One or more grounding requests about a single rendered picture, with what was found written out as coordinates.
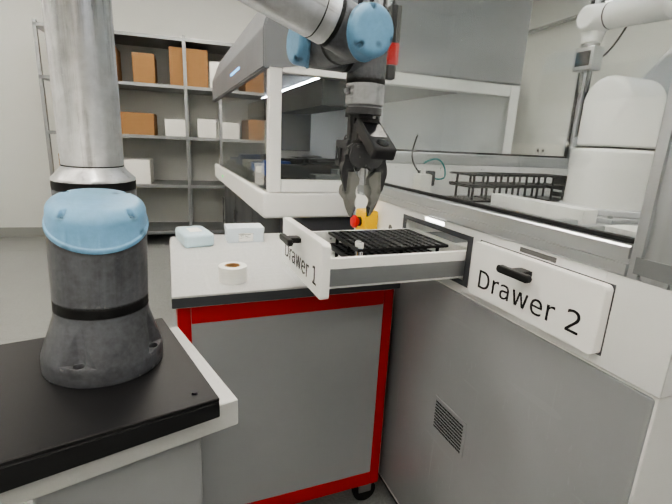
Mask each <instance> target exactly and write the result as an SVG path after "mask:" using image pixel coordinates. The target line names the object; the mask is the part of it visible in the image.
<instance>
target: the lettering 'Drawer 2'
mask: <svg viewBox="0 0 672 504"><path fill-rule="evenodd" d="M481 272H482V273H484V274H485V275H486V276H487V285H486V287H481V286H480V280H481ZM489 282H490V279H489V275H488V274H487V273H486V272H484V271H482V270H480V273H479V280H478V287H479V288H481V289H487V288H488V286H489ZM502 286H503V287H505V288H506V289H507V292H506V291H504V290H501V291H500V292H499V297H500V298H501V299H503V300H505V299H506V301H508V296H509V288H508V287H507V286H506V285H503V284H502V285H501V287H502ZM502 292H504V293H506V294H507V295H506V297H505V298H503V297H502V296H501V293H502ZM519 297H520V307H521V308H522V309H523V308H524V306H525V303H526V301H527V299H528V295H526V297H525V300H524V302H523V304H522V293H521V292H519V294H518V296H517V299H516V301H515V290H514V289H513V305H515V306H516V304H517V302H518V299H519ZM535 301H536V302H538V303H539V304H540V308H539V307H537V306H535V305H533V302H535ZM532 306H533V307H535V308H537V309H539V310H541V311H542V304H541V302H540V301H539V300H537V299H533V300H532V301H531V303H530V311H531V313H532V314H533V315H535V316H538V317H540V315H541V314H536V313H534V312H533V310H532ZM550 309H554V310H555V307H550V305H548V304H547V309H546V314H545V320H546V321H547V318H548V312H549V310H550ZM568 312H573V313H575V314H576V315H577V320H576V321H575V322H573V323H571V324H569V325H568V326H566V327H565V328H564V330H566V331H568V332H570V333H572V334H574V335H577V334H578V333H576V332H574V331H572V330H570V329H568V328H570V327H572V326H574V325H576V324H578V323H579V322H580V314H579V313H578V312H577V311H575V310H573V309H568Z"/></svg>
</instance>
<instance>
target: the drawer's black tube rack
mask: <svg viewBox="0 0 672 504"><path fill-rule="evenodd" d="M336 233H339V234H341V235H343V236H344V237H346V238H348V239H349V240H351V241H353V242H355V241H356V240H359V241H361V242H363V243H364V248H365V249H366V252H363V256H366V255H383V254H401V253H419V252H434V251H432V250H429V249H427V248H436V249H435V252H437V251H439V248H446V247H448V246H449V245H448V244H445V243H443V242H440V241H438V240H435V239H433V238H430V237H428V236H425V235H422V234H420V233H417V232H415V231H412V230H410V229H390V230H359V231H336ZM348 239H343V240H348ZM330 245H331V250H332V251H334V252H335V257H338V255H340V256H341V257H348V256H355V250H353V249H352V248H350V247H349V246H347V245H345V244H344V243H339V240H337V239H336V241H335V243H330Z"/></svg>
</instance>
